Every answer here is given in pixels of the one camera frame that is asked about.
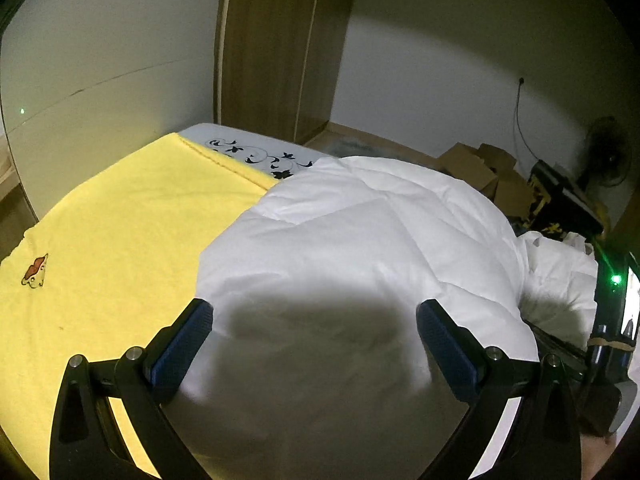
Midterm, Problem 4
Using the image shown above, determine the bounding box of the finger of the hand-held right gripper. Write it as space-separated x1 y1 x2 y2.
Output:
525 321 598 367

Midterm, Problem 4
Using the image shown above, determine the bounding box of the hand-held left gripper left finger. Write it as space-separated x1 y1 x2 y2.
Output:
50 297 215 480

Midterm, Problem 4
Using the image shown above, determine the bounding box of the white puffer jacket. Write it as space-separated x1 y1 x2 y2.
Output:
172 155 601 480

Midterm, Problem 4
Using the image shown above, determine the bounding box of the black power cable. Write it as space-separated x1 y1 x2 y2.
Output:
513 83 542 161

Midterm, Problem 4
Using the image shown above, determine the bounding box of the wooden wardrobe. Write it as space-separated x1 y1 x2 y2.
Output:
215 0 363 147

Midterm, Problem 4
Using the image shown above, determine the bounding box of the black standing fan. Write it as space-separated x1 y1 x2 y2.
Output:
577 116 632 202

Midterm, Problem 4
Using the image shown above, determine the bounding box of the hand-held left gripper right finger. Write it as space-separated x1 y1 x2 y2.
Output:
416 298 583 480

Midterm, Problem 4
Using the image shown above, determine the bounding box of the black and yellow box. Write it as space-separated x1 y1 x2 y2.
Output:
525 159 609 234

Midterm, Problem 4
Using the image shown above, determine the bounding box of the yellow blanket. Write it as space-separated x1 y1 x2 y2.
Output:
0 132 267 467

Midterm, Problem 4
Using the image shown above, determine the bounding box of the open cardboard box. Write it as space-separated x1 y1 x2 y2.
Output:
437 142 499 194
477 143 519 172

